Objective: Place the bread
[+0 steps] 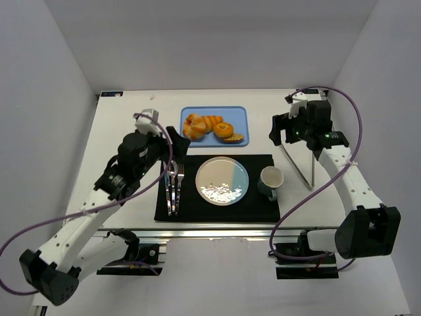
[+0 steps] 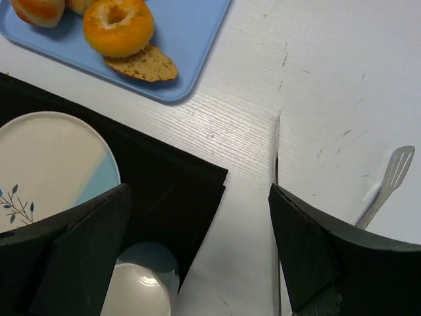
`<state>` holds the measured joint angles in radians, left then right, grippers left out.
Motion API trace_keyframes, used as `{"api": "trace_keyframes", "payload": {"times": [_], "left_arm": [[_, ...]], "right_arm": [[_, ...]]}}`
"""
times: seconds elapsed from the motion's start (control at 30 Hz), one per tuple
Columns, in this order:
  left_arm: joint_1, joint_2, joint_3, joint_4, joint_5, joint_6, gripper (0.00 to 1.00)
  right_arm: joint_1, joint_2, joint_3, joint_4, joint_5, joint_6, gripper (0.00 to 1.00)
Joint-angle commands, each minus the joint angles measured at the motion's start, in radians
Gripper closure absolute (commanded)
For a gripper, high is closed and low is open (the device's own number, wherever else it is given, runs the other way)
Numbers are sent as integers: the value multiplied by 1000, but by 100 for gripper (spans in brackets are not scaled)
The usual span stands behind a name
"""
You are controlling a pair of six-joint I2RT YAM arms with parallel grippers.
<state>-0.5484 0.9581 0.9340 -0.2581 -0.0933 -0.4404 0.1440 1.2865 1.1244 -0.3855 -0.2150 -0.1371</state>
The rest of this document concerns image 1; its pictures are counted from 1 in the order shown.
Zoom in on metal tongs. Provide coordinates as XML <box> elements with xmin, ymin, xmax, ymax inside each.
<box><xmin>278</xmin><ymin>140</ymin><xmax>316</xmax><ymax>192</ymax></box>

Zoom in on orange bagel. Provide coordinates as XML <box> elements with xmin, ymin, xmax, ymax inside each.
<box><xmin>213</xmin><ymin>122</ymin><xmax>234</xmax><ymax>138</ymax></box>

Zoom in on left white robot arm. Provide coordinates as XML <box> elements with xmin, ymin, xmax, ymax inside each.
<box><xmin>19</xmin><ymin>126</ymin><xmax>190</xmax><ymax>306</ymax></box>

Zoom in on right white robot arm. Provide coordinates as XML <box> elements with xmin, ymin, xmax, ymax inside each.
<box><xmin>269</xmin><ymin>101</ymin><xmax>401</xmax><ymax>261</ymax></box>

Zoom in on round knotted bread roll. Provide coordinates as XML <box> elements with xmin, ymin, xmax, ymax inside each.
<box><xmin>182</xmin><ymin>113</ymin><xmax>207</xmax><ymax>140</ymax></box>

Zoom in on brown bread slice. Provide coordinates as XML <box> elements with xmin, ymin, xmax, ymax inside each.
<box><xmin>222</xmin><ymin>134</ymin><xmax>245</xmax><ymax>143</ymax></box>

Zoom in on silver spoon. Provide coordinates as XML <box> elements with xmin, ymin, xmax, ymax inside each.
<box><xmin>169</xmin><ymin>161</ymin><xmax>178</xmax><ymax>215</ymax></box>

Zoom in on silver fork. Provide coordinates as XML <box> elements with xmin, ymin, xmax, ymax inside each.
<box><xmin>175</xmin><ymin>163</ymin><xmax>185</xmax><ymax>216</ymax></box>

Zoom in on silver knife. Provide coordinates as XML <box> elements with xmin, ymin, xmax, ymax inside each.
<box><xmin>164</xmin><ymin>163</ymin><xmax>172</xmax><ymax>216</ymax></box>

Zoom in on right blue corner label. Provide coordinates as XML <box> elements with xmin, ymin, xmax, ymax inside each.
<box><xmin>302</xmin><ymin>88</ymin><xmax>320</xmax><ymax>95</ymax></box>

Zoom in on blue corner label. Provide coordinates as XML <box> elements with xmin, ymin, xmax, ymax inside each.
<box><xmin>302</xmin><ymin>88</ymin><xmax>320</xmax><ymax>95</ymax></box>
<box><xmin>100</xmin><ymin>91</ymin><xmax>123</xmax><ymax>97</ymax></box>

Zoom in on striped croissant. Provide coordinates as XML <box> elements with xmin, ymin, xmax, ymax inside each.
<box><xmin>202</xmin><ymin>115</ymin><xmax>224</xmax><ymax>134</ymax></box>

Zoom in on white and blue plate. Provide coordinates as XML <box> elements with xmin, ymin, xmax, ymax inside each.
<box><xmin>195</xmin><ymin>157</ymin><xmax>249</xmax><ymax>206</ymax></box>

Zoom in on dark green mug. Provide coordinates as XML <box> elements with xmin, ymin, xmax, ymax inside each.
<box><xmin>257</xmin><ymin>166</ymin><xmax>284</xmax><ymax>201</ymax></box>

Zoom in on left blue corner label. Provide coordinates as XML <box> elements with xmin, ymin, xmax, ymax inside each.
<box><xmin>100</xmin><ymin>91</ymin><xmax>123</xmax><ymax>97</ymax></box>

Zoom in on black placemat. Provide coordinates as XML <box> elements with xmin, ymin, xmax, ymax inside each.
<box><xmin>154</xmin><ymin>154</ymin><xmax>280</xmax><ymax>223</ymax></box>

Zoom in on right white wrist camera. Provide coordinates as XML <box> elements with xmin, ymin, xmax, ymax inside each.
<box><xmin>285</xmin><ymin>92</ymin><xmax>308</xmax><ymax>119</ymax></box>

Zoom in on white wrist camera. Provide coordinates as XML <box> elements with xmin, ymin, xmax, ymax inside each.
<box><xmin>133</xmin><ymin>109</ymin><xmax>161</xmax><ymax>136</ymax></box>
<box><xmin>285</xmin><ymin>92</ymin><xmax>308</xmax><ymax>119</ymax></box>

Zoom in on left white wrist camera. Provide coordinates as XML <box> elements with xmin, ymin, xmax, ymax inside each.
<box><xmin>133</xmin><ymin>109</ymin><xmax>161</xmax><ymax>136</ymax></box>

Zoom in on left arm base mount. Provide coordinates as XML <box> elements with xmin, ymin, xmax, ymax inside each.
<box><xmin>97</xmin><ymin>228</ymin><xmax>164</xmax><ymax>277</ymax></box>

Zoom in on aluminium frame rail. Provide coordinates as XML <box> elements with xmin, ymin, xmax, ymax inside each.
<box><xmin>49</xmin><ymin>226</ymin><xmax>372</xmax><ymax>246</ymax></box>

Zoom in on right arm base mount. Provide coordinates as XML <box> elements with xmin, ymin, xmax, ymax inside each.
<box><xmin>268</xmin><ymin>230</ymin><xmax>339</xmax><ymax>280</ymax></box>

